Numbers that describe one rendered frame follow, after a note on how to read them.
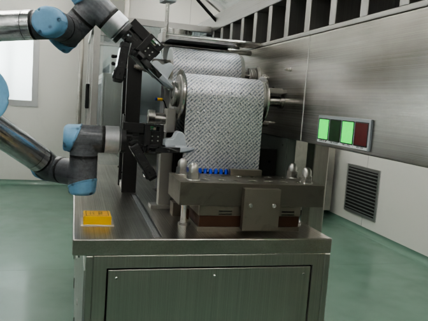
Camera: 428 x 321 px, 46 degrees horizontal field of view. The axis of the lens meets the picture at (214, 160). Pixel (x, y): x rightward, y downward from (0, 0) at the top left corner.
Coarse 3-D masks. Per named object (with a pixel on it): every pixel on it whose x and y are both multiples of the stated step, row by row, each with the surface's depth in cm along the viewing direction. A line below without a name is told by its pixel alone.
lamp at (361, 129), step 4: (356, 124) 116; (360, 124) 114; (364, 124) 113; (356, 128) 116; (360, 128) 114; (364, 128) 113; (356, 132) 116; (360, 132) 114; (364, 132) 113; (356, 136) 116; (360, 136) 114; (364, 136) 112; (356, 140) 116; (360, 140) 114; (364, 140) 112; (356, 144) 116; (360, 144) 114; (364, 144) 112
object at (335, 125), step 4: (332, 120) 127; (336, 120) 125; (332, 124) 127; (336, 124) 125; (340, 124) 123; (332, 128) 126; (336, 128) 125; (332, 132) 126; (336, 132) 125; (332, 136) 126; (336, 136) 124; (332, 140) 126; (336, 140) 124
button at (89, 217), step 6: (84, 216) 129; (90, 216) 129; (96, 216) 130; (102, 216) 130; (108, 216) 131; (84, 222) 129; (90, 222) 129; (96, 222) 130; (102, 222) 130; (108, 222) 130
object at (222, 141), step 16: (192, 112) 146; (208, 112) 147; (192, 128) 147; (208, 128) 148; (224, 128) 149; (240, 128) 150; (256, 128) 152; (192, 144) 147; (208, 144) 148; (224, 144) 150; (240, 144) 151; (256, 144) 152; (192, 160) 148; (208, 160) 149; (224, 160) 150; (240, 160) 152; (256, 160) 153
